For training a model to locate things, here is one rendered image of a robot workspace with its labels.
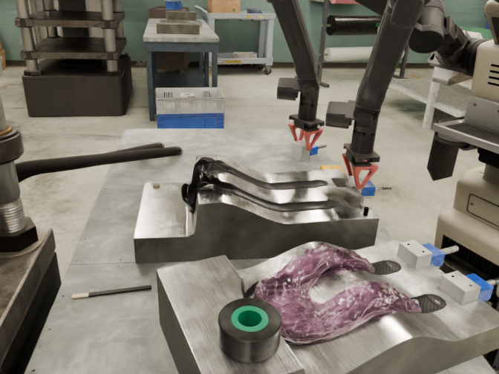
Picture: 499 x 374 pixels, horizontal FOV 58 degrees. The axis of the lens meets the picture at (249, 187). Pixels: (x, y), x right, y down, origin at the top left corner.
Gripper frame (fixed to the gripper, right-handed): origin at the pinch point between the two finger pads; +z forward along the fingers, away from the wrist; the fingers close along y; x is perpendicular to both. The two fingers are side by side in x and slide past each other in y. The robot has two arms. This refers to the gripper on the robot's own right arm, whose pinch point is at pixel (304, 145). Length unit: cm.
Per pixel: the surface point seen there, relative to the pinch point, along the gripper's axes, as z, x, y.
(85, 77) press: 53, 31, -347
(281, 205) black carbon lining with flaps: -4, -37, 34
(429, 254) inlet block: -5, -26, 64
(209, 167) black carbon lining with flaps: -10, -48, 21
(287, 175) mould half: -4.3, -26.1, 22.9
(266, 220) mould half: -5, -45, 39
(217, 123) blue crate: 77, 112, -233
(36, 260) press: 7, -84, 12
